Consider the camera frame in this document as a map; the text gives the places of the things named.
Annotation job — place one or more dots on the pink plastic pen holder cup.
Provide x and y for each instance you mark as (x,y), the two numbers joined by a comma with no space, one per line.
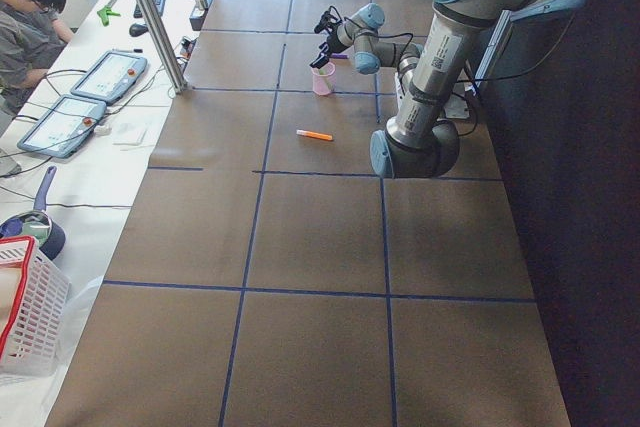
(322,86)

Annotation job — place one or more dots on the teach pendant tablet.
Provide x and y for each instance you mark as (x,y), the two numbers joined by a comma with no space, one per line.
(111,77)
(61,131)

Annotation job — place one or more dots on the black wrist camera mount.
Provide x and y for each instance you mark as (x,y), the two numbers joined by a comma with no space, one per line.
(329,21)

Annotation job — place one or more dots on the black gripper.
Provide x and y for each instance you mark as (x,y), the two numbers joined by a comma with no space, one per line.
(327,45)

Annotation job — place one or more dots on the upper teach pendant tablet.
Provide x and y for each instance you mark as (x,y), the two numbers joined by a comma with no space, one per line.
(111,77)

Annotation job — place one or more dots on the black computer mouse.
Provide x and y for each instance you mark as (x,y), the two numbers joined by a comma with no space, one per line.
(137,30)

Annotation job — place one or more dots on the white red plastic basket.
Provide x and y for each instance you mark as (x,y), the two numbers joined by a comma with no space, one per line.
(33,296)

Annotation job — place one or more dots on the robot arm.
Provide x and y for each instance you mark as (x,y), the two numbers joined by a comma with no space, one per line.
(417,142)

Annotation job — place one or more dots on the person in grey shirt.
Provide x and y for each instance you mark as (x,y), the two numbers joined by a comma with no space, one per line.
(32,38)

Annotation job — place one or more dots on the orange highlighter pen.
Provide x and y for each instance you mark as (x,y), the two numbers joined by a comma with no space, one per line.
(314,135)

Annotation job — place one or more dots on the white folded paper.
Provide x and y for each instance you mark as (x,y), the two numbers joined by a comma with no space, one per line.
(129,134)

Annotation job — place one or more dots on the black marker pen on desk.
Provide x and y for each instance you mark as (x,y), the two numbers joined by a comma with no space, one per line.
(135,50)

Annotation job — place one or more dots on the green plastic clamp tool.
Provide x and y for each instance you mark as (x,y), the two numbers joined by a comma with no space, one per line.
(105,14)

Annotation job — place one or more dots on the lower teach pendant tablet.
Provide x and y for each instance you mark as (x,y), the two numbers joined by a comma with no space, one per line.
(61,131)

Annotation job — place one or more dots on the aluminium frame post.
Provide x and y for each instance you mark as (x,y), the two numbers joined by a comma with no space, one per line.
(162,44)

